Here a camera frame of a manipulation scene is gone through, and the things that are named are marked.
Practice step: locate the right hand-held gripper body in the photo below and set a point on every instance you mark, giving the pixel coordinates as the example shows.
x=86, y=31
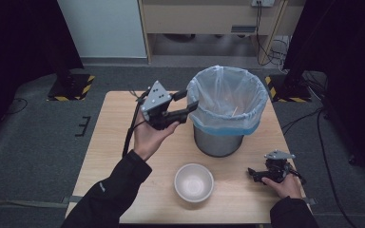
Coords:
x=277, y=167

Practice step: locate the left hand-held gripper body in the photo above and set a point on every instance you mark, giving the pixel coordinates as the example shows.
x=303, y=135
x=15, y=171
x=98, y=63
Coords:
x=158, y=107

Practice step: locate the pale blue trash bag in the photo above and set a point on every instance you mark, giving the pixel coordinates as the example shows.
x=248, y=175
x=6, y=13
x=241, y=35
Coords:
x=226, y=91

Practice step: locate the grey metal trash can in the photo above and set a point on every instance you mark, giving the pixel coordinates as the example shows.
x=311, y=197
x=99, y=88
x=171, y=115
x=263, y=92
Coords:
x=217, y=145

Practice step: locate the wooden chopstick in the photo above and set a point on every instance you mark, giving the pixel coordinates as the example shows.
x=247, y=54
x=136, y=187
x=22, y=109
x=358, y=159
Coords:
x=234, y=111

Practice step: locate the person's right hand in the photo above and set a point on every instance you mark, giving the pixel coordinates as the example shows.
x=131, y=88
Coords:
x=284, y=187

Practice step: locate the person's left hand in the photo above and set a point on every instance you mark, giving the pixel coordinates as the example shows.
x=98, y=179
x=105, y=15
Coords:
x=150, y=137

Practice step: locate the white bowl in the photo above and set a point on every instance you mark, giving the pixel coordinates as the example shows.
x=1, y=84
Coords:
x=194, y=183

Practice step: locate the black yellow striped stand base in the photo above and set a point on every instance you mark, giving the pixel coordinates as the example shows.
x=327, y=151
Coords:
x=72, y=88
x=290, y=91

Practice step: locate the light wooden cabinet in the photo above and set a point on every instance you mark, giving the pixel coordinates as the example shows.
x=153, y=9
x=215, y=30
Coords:
x=202, y=15

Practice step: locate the black curtain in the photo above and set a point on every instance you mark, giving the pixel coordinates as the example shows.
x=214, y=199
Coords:
x=345, y=63
x=19, y=47

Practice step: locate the grey wall socket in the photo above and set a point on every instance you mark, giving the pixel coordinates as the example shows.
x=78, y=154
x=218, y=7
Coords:
x=263, y=2

